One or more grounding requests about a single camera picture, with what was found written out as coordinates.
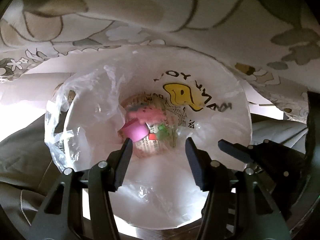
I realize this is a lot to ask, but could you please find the pink plastic cup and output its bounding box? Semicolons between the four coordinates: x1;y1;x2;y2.
120;118;150;142

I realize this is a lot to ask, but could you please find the red wooden block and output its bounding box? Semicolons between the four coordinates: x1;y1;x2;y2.
148;133;157;140

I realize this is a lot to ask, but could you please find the green lego brick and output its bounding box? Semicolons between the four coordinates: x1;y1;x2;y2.
156;124;170;140

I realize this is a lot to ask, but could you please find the white medicine box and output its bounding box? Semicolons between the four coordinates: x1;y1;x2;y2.
146;122;160;137

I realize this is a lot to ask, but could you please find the trash bin with plastic liner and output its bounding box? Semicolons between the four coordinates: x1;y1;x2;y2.
44;46;252;229

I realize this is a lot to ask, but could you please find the floral bed cover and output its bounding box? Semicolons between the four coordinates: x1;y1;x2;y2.
1;0;319;122

